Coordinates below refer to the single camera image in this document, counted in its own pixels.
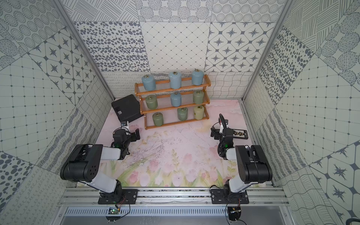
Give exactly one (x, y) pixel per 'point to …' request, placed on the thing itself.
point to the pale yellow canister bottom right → (198, 112)
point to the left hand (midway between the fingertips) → (135, 129)
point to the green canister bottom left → (158, 118)
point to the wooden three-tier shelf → (164, 106)
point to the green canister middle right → (198, 97)
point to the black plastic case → (127, 108)
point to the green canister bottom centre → (182, 113)
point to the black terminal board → (240, 134)
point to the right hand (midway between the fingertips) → (221, 128)
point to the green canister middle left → (151, 101)
